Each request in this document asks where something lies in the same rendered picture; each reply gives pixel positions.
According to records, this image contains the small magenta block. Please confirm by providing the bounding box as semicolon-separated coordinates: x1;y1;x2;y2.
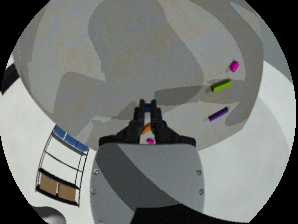
147;138;154;144

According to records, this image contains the purple rod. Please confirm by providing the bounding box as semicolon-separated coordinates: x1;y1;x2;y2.
208;107;228;122

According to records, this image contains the lime green rod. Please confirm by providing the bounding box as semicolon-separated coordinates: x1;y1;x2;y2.
211;79;232;93

